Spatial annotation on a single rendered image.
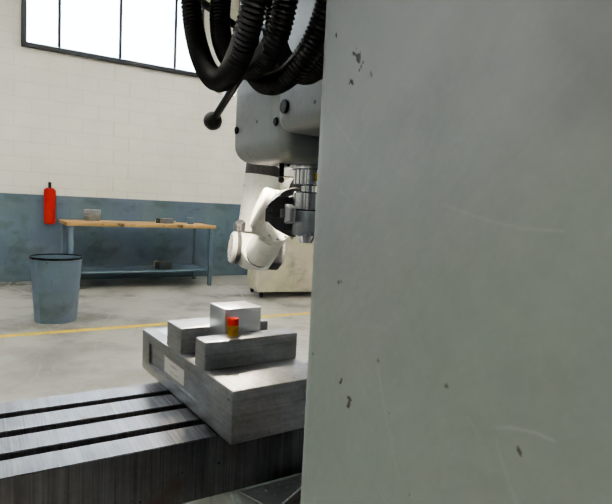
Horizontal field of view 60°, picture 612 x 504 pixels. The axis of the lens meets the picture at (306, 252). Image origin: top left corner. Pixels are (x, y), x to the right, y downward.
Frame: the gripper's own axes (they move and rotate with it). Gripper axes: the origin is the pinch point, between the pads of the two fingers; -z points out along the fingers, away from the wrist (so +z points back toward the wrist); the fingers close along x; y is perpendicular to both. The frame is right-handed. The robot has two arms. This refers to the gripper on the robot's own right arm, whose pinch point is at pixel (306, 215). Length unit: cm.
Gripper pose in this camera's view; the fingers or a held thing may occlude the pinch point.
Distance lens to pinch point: 85.6
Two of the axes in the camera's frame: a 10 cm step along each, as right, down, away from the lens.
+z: -1.8, -1.1, 9.8
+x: 9.8, 0.3, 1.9
